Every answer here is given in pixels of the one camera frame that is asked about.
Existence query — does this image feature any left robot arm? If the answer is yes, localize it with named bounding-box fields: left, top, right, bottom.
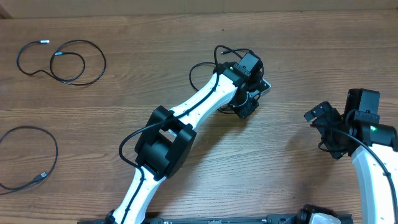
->
left=105, top=51, right=268, bottom=223

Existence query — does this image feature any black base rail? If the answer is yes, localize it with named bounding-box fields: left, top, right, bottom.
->
left=77, top=211, right=354, bottom=224

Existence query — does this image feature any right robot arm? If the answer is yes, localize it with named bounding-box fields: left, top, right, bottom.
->
left=304, top=88, right=397, bottom=223

